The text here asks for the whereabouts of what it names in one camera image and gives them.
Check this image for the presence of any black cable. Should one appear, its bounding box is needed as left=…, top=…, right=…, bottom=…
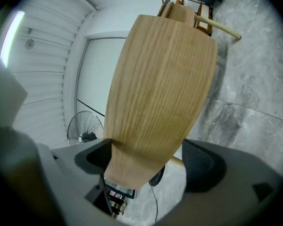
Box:
left=148, top=179, right=160, bottom=223

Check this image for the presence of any wooden coffee table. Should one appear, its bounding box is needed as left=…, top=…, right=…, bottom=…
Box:
left=157, top=0, right=242, bottom=168

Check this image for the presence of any white door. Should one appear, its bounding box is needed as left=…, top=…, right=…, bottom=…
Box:
left=75, top=37, right=128, bottom=117

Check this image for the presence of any gold wire wooden rack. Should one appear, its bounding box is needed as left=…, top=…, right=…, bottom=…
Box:
left=157, top=0, right=213, bottom=37

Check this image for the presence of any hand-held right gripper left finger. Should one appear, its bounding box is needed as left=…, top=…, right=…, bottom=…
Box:
left=37, top=137, right=114, bottom=221

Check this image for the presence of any black round base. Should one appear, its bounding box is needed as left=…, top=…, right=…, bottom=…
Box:
left=148, top=165, right=166, bottom=187

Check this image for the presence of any black floor fan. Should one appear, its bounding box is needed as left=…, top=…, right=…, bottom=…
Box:
left=67, top=110, right=105, bottom=147

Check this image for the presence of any black framed glass shelf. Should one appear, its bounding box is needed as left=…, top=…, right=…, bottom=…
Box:
left=103, top=178, right=137, bottom=219

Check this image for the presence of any long ceiling light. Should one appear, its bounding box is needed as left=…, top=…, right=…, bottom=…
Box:
left=0, top=10, right=25, bottom=68

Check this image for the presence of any wooden coffee table drawer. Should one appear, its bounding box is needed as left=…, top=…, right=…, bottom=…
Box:
left=103, top=14, right=219, bottom=190

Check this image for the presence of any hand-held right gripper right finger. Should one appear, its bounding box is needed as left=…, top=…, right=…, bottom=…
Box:
left=181, top=139, right=283, bottom=226

